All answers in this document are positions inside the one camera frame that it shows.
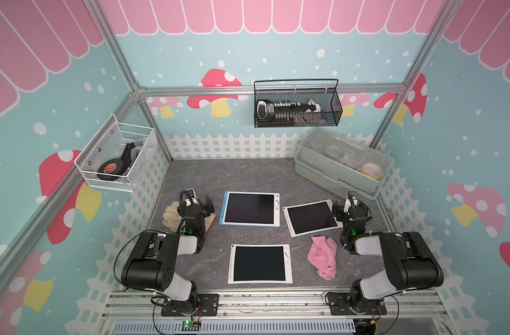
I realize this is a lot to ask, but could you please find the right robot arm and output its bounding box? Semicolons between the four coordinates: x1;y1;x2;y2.
325;191;444;318

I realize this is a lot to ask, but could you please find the green translucent storage box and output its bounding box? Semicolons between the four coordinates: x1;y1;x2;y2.
294;128;395;202

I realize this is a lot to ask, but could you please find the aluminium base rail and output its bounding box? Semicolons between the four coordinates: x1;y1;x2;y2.
95;288;457;334

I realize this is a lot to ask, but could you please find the black wire mesh basket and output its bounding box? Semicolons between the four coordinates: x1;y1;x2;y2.
253;79;343;128

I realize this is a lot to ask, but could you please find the white drawing tablet right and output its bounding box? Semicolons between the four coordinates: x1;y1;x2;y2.
283;200;343;237

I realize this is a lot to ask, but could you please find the clear acrylic wall bin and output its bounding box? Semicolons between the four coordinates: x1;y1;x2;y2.
74;114;157;193

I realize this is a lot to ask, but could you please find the blue framed drawing tablet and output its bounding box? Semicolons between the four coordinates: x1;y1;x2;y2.
219;191;281;228

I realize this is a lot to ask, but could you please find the black tape roll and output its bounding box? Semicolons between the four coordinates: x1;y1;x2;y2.
97;158;126;181

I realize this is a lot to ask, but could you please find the white drawing tablet front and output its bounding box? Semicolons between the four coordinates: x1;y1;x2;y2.
228;244;293;284

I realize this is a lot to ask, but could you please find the beige work glove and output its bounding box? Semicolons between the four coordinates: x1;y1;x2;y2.
162;201;217;232

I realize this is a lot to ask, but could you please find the white drawing tablet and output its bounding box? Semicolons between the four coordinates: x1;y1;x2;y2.
283;200;343;237
228;244;293;284

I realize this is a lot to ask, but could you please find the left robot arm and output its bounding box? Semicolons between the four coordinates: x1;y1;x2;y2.
116;189;214;316

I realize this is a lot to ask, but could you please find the pink cleaning cloth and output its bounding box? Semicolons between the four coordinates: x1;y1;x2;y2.
307;236;337;281

